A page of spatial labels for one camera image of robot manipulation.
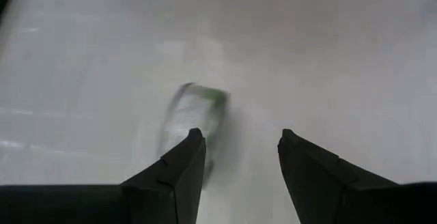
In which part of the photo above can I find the silver-lid green-label tuna can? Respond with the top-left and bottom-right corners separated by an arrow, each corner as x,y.
157,82 -> 230,186

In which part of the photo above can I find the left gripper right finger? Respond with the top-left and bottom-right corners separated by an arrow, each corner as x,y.
277,128 -> 437,224

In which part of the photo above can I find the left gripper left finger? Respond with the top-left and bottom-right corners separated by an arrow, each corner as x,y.
0,127 -> 207,224

